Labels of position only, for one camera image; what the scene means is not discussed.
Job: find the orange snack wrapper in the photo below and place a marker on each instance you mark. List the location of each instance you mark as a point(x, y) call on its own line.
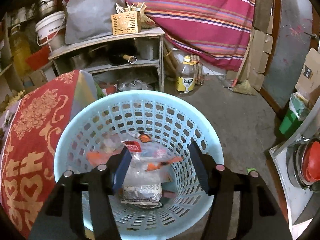
point(157, 166)

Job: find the silver foil snack bag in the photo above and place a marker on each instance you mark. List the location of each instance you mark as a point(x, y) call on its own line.
point(144, 196)

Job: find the red gold patterned cloth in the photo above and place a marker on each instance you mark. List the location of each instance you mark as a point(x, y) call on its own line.
point(27, 173)

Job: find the red lid steel pot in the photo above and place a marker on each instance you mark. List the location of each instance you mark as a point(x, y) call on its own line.
point(303, 164)

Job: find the light blue plastic basket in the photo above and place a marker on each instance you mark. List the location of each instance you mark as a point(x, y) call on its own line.
point(157, 127)

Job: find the green box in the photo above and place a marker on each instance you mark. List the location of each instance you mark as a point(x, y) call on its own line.
point(296, 113)

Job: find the clear oil bottle yellow label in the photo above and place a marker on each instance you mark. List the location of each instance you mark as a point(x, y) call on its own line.
point(185, 76)

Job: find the small steel pot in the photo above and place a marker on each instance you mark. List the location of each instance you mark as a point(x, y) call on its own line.
point(79, 61)

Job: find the red plastic basket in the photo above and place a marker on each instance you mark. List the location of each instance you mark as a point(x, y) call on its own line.
point(38, 59)

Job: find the large yellow oil jug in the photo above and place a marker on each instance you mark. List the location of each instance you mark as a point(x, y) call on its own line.
point(20, 49)

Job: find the white plastic bucket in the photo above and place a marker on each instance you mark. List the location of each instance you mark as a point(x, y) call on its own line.
point(51, 31)

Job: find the red striped hanging cloth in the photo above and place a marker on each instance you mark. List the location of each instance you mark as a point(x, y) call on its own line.
point(216, 30)

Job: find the yellow wooden utensil holder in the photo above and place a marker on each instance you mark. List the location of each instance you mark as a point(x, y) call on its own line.
point(129, 19)

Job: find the grey low shelf table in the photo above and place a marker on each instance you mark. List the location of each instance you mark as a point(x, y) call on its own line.
point(148, 43)

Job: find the steel cooking pot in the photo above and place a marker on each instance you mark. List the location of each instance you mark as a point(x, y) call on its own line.
point(48, 7)

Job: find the black pan wooden handle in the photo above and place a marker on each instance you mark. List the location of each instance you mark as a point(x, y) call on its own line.
point(122, 55)

